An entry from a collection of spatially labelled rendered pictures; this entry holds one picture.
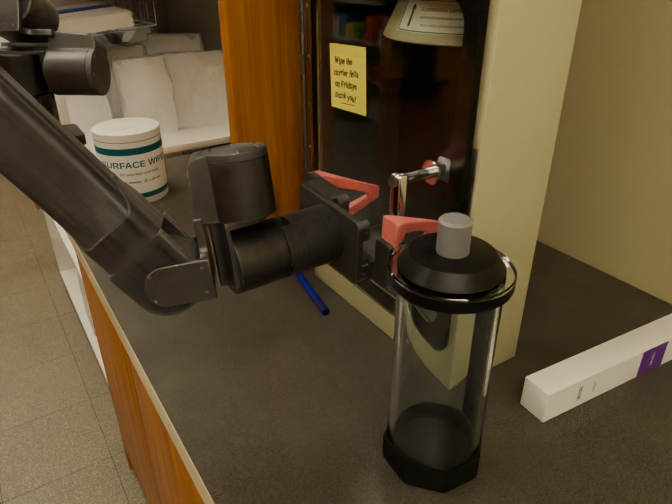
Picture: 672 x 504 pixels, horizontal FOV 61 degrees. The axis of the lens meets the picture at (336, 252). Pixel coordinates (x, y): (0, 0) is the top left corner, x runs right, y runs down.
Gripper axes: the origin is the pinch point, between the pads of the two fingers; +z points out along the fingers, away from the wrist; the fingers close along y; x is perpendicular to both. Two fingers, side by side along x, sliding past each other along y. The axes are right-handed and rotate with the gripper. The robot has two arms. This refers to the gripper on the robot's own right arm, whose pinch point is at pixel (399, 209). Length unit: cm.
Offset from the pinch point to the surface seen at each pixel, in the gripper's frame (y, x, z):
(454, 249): -12.9, -3.5, -5.2
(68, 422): 118, 123, -35
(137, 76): 122, 15, 8
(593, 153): 8.2, 6.4, 47.6
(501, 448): -17.0, 21.3, 2.0
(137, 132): 69, 11, -8
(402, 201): -1.4, -1.9, -1.0
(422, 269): -12.5, -2.4, -8.1
